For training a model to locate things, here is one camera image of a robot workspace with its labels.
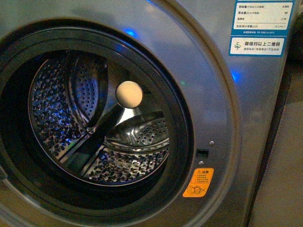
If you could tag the grey front-load washing machine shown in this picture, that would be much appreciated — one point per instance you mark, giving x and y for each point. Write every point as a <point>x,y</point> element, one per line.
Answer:
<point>232,100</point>

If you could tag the round cream drum hub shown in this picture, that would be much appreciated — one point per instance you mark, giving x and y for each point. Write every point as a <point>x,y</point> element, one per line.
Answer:
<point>129,94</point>

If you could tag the perforated steel washer drum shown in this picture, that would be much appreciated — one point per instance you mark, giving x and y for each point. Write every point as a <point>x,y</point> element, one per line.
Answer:
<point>85,132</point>

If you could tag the orange warning sticker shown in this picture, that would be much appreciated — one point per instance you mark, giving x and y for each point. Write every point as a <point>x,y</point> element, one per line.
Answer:
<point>199,183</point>

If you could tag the blue white energy label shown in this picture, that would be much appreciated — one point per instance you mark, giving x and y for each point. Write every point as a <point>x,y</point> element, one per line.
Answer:
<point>260,27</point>

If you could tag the black rubber door gasket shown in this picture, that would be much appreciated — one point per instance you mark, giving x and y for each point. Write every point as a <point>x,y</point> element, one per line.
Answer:
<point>33,183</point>

